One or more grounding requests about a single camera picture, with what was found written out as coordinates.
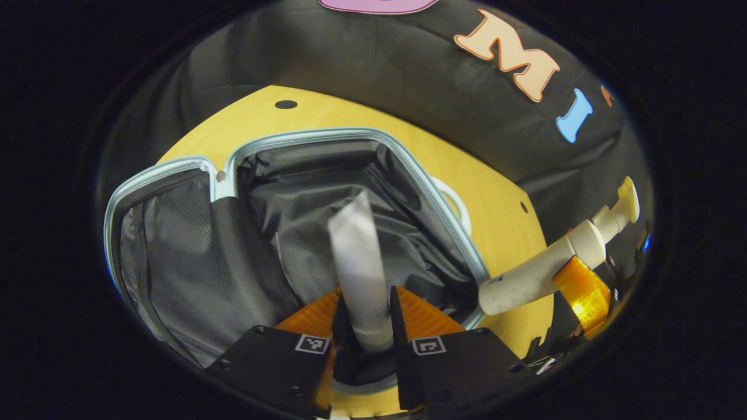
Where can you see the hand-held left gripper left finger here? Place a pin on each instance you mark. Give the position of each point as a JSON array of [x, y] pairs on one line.
[[340, 332]]

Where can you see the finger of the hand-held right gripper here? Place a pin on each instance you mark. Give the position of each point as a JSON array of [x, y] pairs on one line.
[[583, 291]]

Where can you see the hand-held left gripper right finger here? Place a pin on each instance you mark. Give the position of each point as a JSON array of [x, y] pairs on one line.
[[400, 350]]

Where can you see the white pump bottle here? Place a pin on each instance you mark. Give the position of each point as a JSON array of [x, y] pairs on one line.
[[537, 277]]

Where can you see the white squeeze tube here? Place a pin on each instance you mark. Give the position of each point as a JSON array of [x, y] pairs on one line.
[[362, 274]]

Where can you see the light blue suitcase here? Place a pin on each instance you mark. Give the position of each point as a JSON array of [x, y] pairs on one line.
[[192, 262]]

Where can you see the black backdrop cloth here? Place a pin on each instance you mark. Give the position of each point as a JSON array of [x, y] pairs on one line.
[[408, 70]]

